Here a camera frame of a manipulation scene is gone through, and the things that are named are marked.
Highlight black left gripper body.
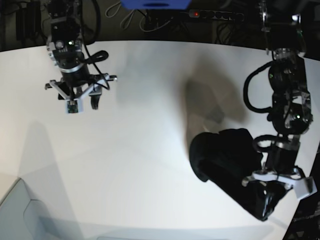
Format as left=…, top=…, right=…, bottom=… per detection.
left=265, top=140, right=300, bottom=175

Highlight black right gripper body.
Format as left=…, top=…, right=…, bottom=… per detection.
left=59, top=63, right=91, bottom=88

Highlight black t-shirt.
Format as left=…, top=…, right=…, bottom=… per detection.
left=189, top=128, right=287, bottom=221

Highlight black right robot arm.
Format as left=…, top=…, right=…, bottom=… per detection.
left=44, top=0, right=116, bottom=114

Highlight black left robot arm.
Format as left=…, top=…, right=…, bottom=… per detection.
left=242, top=0, right=317, bottom=221

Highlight blue box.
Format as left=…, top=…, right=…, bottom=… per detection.
left=120, top=0, right=191, bottom=10

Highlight black power strip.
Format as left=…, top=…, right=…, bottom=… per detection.
left=188, top=9, right=245, bottom=22

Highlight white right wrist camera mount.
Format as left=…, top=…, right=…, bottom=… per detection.
left=44, top=73, right=118, bottom=114

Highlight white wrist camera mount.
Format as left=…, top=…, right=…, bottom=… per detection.
left=44, top=73, right=118, bottom=114
left=251, top=167, right=318, bottom=200

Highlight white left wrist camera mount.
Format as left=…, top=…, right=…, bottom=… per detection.
left=251, top=167, right=318, bottom=200

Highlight grey looped cable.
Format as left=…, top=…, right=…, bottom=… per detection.
left=105, top=0, right=137, bottom=30

